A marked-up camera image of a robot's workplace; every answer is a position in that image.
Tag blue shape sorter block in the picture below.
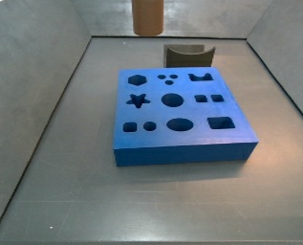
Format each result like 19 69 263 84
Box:
112 67 258 166

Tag dark grey curved holder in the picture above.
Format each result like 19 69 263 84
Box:
164 44 216 68

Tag orange round cylinder peg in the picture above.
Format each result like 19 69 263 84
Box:
132 0 164 36

